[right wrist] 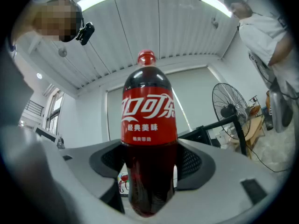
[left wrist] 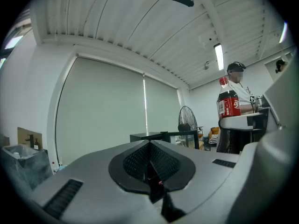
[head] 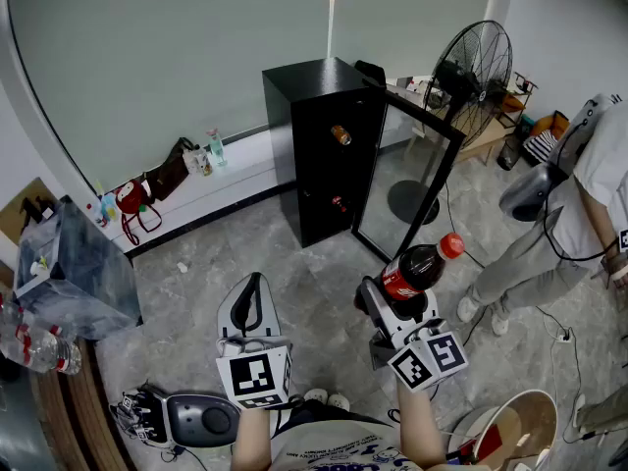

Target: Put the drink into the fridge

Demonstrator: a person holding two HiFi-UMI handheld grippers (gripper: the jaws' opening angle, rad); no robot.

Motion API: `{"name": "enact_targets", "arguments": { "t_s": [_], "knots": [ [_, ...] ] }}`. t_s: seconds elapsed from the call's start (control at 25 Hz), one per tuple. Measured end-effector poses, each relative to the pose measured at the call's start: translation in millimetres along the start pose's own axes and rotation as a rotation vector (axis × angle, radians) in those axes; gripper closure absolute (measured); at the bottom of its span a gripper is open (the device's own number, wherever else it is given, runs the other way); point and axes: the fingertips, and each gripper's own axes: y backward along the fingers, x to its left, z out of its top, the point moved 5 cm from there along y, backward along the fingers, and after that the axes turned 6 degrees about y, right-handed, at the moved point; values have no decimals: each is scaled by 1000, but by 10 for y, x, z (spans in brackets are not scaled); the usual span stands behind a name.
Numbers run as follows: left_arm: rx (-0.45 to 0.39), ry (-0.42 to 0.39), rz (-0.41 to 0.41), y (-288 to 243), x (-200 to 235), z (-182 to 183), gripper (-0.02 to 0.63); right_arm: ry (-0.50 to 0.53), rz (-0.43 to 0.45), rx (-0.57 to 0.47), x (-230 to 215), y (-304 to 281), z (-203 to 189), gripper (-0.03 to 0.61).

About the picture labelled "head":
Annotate black waste bin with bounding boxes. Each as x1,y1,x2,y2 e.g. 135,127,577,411
496,134,522,172

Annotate light wooden table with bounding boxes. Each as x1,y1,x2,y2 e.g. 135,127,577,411
405,74,517,167

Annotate green water bottle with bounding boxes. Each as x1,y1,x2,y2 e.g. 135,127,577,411
205,128,229,168

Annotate small wooden shelf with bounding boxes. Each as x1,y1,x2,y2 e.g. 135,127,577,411
508,71,541,118

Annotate person's left forearm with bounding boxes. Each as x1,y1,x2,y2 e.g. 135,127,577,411
230,404,274,471

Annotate person's right forearm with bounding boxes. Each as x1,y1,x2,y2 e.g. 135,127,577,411
394,380,448,471

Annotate round wooden table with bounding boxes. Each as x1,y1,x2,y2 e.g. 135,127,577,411
28,336,139,471

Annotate red doll bag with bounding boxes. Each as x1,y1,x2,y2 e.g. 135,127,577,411
114,179,164,247

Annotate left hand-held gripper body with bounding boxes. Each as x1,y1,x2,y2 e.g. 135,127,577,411
215,336,294,410

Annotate person's black trousers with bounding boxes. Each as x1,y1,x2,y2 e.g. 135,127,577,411
272,399,393,434

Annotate orange bag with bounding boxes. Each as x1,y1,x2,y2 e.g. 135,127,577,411
531,110,571,140

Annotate white patterned bottle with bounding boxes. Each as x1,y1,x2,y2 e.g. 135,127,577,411
183,146,215,178

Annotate person's white printed shirt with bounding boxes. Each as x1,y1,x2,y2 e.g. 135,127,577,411
269,419,428,471

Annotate black chair back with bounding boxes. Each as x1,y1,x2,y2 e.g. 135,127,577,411
353,59,389,88

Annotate grey hand-held device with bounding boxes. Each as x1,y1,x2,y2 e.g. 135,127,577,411
498,93,615,223
110,383,242,450

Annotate small colourful toys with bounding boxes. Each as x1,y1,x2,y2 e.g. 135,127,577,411
86,182,120,229

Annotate brown bag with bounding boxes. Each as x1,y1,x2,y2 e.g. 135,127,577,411
145,137,197,203

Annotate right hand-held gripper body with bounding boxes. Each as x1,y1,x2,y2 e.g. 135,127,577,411
368,306,470,393

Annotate cola bottle with red cap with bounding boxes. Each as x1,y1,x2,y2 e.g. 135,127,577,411
380,232,466,302

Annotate black beverage fridge cabinet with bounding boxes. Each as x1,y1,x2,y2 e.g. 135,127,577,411
262,57,466,264

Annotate brown cardboard sheet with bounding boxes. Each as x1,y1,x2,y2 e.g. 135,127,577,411
0,177,61,245

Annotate black floor fan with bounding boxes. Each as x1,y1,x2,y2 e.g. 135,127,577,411
387,20,514,226

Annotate striped bag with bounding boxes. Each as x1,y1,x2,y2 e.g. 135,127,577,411
521,131,561,167

